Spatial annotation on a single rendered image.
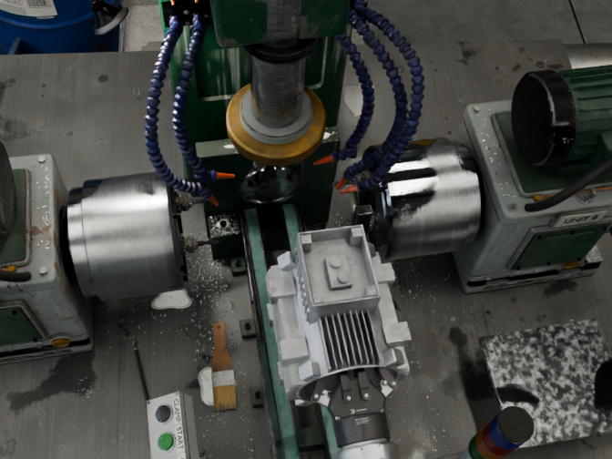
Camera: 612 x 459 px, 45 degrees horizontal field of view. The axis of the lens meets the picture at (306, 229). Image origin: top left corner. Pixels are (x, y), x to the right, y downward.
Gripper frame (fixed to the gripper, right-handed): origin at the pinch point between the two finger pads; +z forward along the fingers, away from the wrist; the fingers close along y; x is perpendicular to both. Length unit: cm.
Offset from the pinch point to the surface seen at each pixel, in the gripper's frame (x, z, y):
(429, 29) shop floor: 156, 162, -91
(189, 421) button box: 31.0, -8.6, 25.2
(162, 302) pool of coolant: 60, 23, 30
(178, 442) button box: 28.4, -12.2, 27.5
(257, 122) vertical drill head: 5.6, 36.3, 6.8
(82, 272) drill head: 30, 22, 42
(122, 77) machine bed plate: 68, 92, 35
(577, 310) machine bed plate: 58, 7, -67
